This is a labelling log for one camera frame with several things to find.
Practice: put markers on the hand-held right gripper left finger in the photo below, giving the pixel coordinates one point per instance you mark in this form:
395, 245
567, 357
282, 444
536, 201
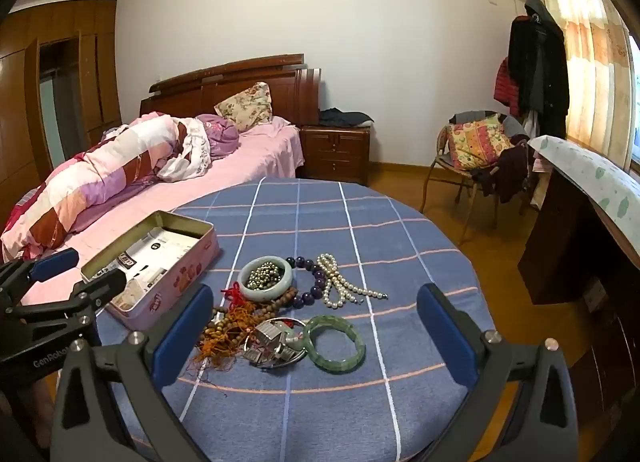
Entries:
182, 337

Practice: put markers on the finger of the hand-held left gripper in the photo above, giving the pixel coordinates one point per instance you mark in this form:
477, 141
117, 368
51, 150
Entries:
102, 287
52, 264

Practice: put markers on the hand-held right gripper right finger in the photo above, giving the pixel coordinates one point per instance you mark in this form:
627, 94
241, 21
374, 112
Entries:
446, 337

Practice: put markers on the pink tin box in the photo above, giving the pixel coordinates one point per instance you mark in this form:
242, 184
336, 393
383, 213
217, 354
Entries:
170, 287

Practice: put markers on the red knotted tassel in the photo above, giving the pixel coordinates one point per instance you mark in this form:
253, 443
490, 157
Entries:
235, 294

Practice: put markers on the silver bangle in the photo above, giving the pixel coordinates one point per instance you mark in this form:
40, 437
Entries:
280, 366

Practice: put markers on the green jade bangle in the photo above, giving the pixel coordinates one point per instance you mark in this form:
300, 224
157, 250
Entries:
340, 366

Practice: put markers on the silver foil jewellery piece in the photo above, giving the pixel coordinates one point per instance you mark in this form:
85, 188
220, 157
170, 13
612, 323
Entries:
267, 339

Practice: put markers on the pale jade bangle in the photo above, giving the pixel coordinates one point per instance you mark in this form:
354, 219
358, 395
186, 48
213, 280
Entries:
265, 294

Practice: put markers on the pink patchwork quilt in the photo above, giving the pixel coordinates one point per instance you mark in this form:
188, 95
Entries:
100, 177

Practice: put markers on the grey pearl bead strand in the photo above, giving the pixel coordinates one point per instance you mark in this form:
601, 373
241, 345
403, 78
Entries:
265, 274

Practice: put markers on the dark wooden desk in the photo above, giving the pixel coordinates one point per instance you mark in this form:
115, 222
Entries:
560, 252

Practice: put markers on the white floral cloth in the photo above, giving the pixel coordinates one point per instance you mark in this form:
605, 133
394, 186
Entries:
187, 157

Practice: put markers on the blue plaid tablecloth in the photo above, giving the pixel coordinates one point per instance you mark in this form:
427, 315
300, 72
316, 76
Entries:
325, 222

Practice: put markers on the wooden chair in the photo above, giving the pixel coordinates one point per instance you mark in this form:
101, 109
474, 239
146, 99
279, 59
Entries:
435, 167

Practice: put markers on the dark clothes on chair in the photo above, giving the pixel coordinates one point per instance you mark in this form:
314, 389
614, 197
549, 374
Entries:
507, 172

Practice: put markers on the purple floral quilt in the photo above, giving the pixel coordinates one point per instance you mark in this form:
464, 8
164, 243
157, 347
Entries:
222, 134

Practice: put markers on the colourful patchwork cushion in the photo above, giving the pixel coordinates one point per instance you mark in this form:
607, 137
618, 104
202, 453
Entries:
477, 142

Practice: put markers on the wooden wardrobe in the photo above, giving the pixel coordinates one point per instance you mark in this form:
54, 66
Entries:
95, 67

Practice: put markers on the bed with pink sheet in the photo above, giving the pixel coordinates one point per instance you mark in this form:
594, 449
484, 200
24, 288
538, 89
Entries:
270, 152

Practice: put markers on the white green patterned cover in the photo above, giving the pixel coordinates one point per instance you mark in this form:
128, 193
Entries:
590, 177

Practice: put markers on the wooden nightstand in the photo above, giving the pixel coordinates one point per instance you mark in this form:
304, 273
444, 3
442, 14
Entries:
335, 152

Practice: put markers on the floral pillow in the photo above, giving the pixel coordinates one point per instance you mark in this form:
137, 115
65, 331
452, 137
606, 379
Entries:
245, 107

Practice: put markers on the dark folded clothes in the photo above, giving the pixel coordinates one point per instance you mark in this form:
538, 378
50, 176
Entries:
345, 118

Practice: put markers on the red hanging garment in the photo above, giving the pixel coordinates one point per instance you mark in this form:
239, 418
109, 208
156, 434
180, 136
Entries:
505, 87

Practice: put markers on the wooden headboard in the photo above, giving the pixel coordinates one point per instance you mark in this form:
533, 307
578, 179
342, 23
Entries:
280, 87

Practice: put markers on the black hanging coat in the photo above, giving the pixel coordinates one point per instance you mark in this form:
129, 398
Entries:
542, 67

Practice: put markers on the patterned curtain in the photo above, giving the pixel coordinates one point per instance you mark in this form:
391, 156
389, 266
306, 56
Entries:
590, 42

